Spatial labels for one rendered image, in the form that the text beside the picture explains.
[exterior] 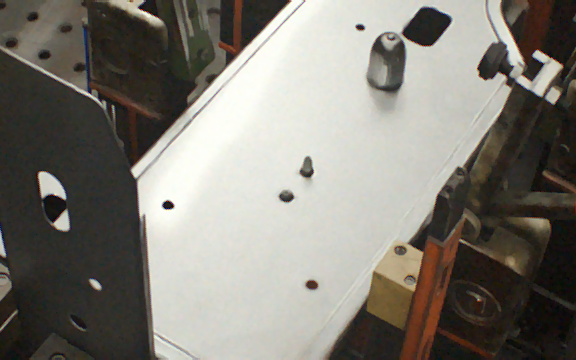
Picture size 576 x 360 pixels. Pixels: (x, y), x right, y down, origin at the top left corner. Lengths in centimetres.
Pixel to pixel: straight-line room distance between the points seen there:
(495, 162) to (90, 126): 34
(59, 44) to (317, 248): 65
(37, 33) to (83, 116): 94
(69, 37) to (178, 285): 65
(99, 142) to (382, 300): 34
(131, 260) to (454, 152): 41
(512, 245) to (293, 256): 17
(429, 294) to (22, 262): 26
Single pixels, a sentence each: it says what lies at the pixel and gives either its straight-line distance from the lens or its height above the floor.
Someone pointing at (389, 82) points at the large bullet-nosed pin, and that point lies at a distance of 112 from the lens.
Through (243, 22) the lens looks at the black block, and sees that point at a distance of 127.
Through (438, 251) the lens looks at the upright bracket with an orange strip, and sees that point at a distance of 84.
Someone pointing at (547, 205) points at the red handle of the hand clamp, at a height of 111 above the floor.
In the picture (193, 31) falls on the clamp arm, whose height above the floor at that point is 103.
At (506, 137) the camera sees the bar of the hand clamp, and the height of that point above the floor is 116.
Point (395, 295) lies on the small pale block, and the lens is 93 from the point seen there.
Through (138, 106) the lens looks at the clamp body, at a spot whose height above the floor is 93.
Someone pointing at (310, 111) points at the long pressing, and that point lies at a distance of 110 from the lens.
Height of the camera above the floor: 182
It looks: 51 degrees down
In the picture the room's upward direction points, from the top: 4 degrees clockwise
